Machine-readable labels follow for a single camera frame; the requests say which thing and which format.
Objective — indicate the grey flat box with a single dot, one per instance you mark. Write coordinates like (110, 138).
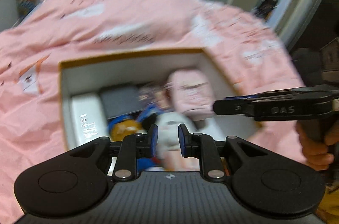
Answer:
(120, 100)

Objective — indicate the white booklet in box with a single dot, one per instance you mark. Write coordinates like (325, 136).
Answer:
(88, 118)

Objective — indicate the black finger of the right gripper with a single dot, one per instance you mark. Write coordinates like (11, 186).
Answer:
(234, 105)

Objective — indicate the pink bed quilt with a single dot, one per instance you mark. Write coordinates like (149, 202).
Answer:
(248, 52)

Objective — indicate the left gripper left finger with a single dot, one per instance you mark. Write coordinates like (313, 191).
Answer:
(129, 150)

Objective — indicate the white round plush toy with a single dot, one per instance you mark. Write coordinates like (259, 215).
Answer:
(168, 148)

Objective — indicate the orange cardboard box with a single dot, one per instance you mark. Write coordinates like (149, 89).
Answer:
(95, 91)

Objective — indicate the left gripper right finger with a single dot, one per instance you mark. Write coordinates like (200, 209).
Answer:
(202, 147)

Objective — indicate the brown dog plush toy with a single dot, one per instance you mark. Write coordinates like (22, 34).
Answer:
(125, 125)

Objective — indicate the right human hand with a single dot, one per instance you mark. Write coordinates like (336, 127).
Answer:
(316, 153)

